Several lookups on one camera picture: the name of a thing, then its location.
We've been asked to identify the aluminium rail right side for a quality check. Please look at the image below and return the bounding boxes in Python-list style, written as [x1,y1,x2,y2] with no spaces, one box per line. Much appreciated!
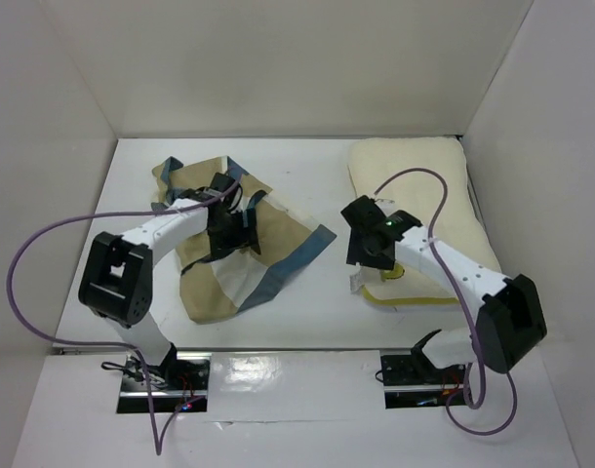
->
[465,163,484,224]

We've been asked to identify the blue beige patchwork pillowcase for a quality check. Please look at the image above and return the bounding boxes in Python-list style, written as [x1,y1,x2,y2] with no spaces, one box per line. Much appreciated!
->
[152,156,337,324]

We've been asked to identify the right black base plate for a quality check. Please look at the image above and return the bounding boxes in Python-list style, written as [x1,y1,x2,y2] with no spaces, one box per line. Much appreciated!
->
[375,354,464,386]

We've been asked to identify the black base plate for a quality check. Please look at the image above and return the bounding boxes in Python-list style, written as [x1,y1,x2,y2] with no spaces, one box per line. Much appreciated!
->
[375,354,464,386]
[121,358,210,392]

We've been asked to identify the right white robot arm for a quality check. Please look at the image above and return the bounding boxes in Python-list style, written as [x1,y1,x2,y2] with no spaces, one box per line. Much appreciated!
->
[341,206,547,382]

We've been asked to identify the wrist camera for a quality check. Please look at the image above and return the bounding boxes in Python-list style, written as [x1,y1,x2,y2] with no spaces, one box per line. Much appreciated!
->
[340,195,386,234]
[209,173,239,197]

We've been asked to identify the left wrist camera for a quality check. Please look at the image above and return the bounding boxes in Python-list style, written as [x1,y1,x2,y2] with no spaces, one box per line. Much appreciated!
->
[209,173,239,197]

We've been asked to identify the cream pillow with yellow edge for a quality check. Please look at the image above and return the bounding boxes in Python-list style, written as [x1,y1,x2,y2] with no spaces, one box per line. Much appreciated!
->
[348,136,500,307]

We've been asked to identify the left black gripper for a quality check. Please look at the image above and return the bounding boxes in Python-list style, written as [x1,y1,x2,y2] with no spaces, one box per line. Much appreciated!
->
[207,208,260,261]

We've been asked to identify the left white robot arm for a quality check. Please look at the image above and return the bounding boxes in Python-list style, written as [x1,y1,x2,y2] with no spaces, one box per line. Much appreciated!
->
[78,187,260,389]

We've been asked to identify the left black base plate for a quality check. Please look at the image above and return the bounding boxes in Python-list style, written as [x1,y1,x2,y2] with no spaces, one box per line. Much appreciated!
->
[121,358,210,392]

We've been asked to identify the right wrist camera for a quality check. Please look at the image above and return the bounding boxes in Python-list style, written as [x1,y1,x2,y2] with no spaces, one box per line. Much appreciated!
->
[340,195,386,234]

